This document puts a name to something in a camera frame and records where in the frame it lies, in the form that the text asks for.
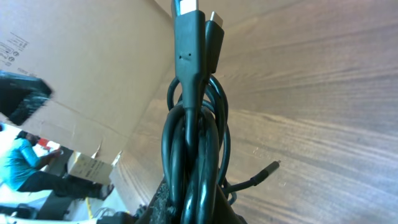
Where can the person in teal shirt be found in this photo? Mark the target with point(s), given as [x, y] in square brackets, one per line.
[21, 171]

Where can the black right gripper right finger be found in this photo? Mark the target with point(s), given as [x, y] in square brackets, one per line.
[223, 213]

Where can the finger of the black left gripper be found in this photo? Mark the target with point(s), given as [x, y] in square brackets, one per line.
[22, 96]

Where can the small cardboard box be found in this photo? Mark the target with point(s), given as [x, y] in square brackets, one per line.
[85, 167]

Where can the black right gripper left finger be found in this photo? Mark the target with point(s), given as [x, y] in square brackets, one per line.
[160, 209]

